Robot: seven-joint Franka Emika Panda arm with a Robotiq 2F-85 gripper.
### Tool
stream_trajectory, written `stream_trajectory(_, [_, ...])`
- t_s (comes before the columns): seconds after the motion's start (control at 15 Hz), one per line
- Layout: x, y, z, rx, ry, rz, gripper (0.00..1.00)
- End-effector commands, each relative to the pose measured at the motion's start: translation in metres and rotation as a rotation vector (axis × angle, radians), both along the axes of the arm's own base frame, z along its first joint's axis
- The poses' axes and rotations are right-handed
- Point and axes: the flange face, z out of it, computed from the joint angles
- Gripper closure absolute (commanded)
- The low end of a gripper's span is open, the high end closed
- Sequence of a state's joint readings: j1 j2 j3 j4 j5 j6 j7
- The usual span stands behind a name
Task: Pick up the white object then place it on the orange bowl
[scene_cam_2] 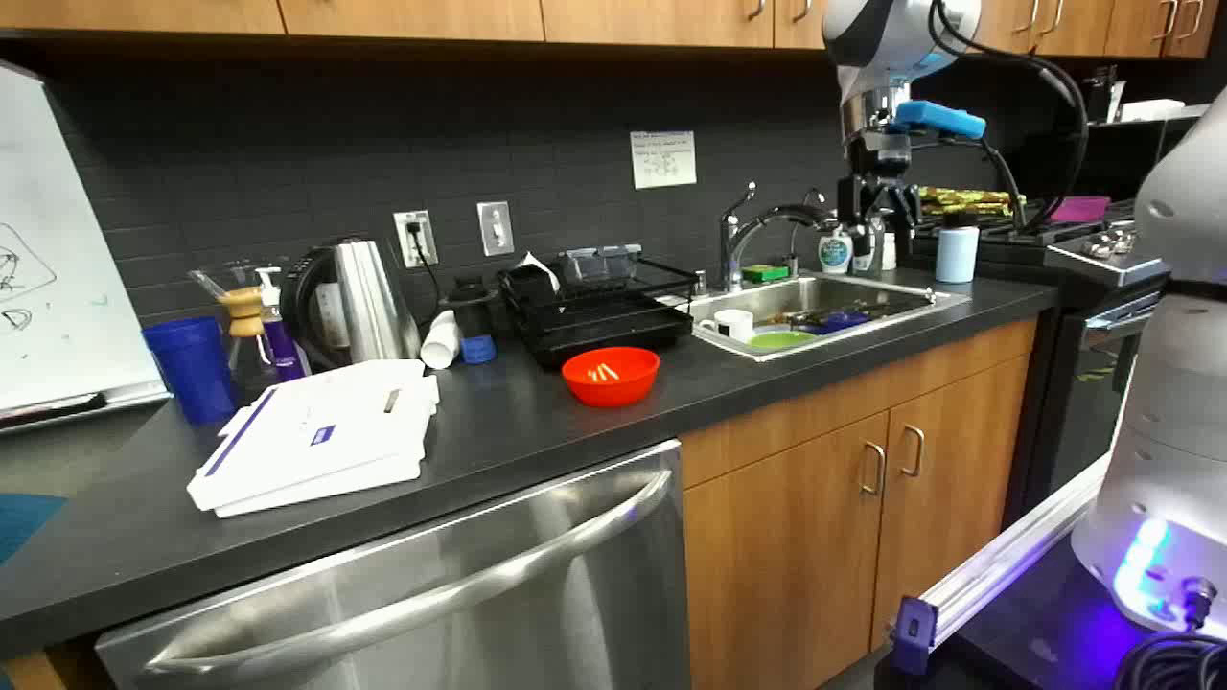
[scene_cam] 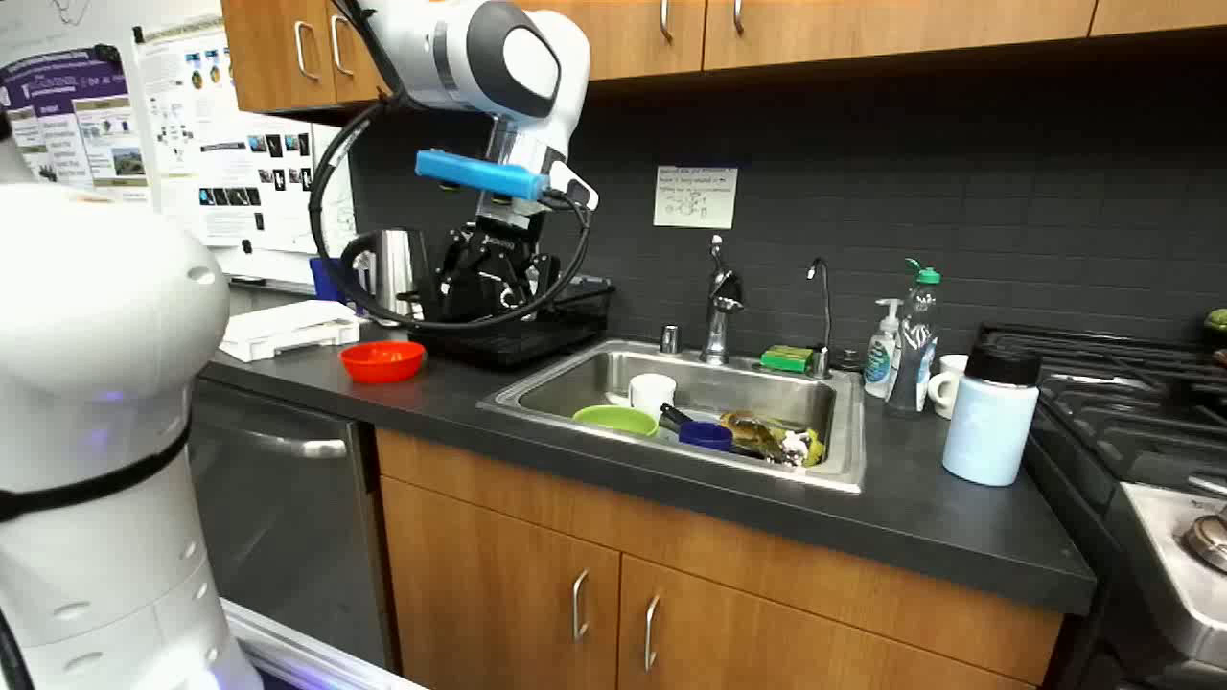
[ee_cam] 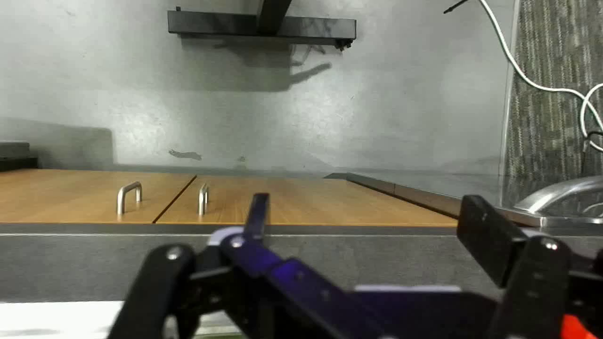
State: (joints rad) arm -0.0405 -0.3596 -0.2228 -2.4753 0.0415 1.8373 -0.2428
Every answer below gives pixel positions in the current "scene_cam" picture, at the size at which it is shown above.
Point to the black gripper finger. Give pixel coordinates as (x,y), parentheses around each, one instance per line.
(534,292)
(450,301)

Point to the wooden cabinet door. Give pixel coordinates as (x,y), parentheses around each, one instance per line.
(793,645)
(263,52)
(1156,13)
(893,29)
(486,600)
(367,71)
(625,36)

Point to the green bowl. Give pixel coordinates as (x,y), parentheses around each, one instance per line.
(616,421)

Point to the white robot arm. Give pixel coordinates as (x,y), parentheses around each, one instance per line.
(101,320)

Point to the white paper towel roll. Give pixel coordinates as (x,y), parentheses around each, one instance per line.
(986,435)

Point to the black dish rack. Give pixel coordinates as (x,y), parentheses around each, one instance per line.
(562,328)

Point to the stainless steel sink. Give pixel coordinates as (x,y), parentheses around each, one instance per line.
(715,389)

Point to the wooden sink front panel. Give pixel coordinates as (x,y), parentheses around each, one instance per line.
(511,491)

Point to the blue cup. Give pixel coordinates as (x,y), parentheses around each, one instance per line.
(327,278)

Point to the yellow dish items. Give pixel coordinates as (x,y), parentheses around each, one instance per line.
(778,443)

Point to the green cap dish soap bottle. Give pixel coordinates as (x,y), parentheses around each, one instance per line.
(913,358)

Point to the chrome sink knob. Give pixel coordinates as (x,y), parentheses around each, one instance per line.
(667,338)

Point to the wooden upper cabinet door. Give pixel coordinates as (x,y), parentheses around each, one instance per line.
(625,36)
(893,29)
(367,71)
(263,52)
(1156,13)

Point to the purple poster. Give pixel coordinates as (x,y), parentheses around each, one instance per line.
(63,116)

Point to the small chrome tap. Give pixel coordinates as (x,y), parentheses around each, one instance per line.
(821,320)

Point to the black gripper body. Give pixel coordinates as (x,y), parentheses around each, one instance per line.
(491,256)

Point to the orange bowl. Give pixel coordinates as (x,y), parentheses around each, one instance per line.
(381,361)

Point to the white poster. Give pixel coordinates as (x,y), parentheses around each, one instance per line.
(243,178)

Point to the silver stove knob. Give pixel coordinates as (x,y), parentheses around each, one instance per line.
(1209,541)

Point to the blue dish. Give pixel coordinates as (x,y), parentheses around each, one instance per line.
(708,440)

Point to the white paper note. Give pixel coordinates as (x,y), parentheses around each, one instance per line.
(694,196)

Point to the green sponge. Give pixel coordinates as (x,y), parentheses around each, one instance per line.
(787,361)

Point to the white flat pad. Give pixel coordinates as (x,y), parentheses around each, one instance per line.
(254,348)

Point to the green object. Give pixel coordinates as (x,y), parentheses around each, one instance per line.
(1218,320)

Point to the white mug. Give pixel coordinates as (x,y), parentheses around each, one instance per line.
(950,385)

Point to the steel dishwasher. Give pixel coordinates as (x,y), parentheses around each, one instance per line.
(290,539)

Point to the white platform edge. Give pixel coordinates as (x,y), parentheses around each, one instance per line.
(308,655)

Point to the black gas stove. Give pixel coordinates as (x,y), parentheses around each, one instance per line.
(1125,435)

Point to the white object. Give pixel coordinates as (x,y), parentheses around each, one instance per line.
(311,320)

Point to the chrome faucet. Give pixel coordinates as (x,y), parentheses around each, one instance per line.
(720,309)

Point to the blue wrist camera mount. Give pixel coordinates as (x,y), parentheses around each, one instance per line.
(472,176)

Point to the wooden lower cabinet door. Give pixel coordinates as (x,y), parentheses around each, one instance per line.
(486,600)
(793,645)

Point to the clear pump soap bottle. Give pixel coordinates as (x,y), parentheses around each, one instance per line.
(885,365)

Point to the white cup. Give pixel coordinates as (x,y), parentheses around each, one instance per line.
(653,394)

